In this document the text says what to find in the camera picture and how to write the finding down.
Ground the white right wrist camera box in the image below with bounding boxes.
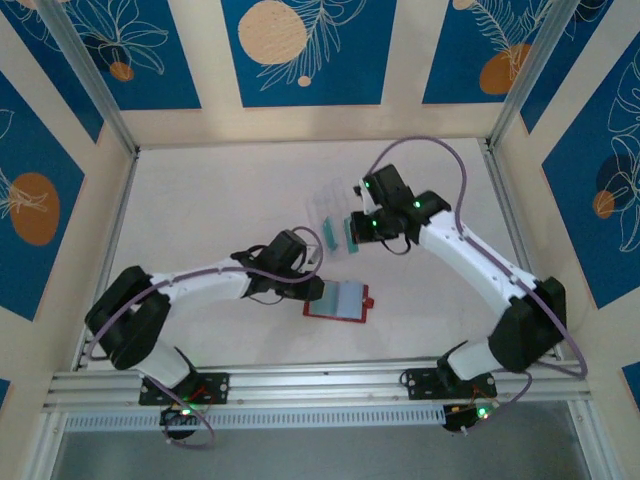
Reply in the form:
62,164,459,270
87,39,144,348
355,173,377,212

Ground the aluminium table edge rail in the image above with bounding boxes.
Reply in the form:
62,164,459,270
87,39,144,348
42,355,594,412

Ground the aluminium frame leg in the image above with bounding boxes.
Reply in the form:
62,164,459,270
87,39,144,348
27,409,69,480
567,399,601,480

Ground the red leather card holder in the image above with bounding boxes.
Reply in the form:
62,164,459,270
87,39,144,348
302,279,376,325

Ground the grey slotted cable duct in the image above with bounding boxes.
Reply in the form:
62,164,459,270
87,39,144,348
63,405,447,432

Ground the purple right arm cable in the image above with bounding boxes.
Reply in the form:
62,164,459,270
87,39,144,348
362,137,589,434

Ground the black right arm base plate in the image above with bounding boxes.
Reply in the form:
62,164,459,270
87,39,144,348
399,367,499,401

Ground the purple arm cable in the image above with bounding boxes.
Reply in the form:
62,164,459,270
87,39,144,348
87,227,324,449
362,137,589,434

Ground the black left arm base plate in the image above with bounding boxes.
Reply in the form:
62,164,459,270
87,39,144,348
138,372,231,406

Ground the clear plastic bag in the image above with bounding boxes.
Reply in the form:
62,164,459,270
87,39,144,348
304,180,366,264

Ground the aluminium side rail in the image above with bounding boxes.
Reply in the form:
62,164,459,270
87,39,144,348
478,139,564,361
72,149,141,372

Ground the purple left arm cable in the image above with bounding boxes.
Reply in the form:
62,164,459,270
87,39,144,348
87,227,324,449

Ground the aluminium frame post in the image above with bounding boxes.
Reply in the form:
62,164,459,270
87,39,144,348
487,0,574,151
34,0,141,156

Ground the black controller board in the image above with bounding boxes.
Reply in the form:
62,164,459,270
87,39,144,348
442,402,497,435
158,399,201,441

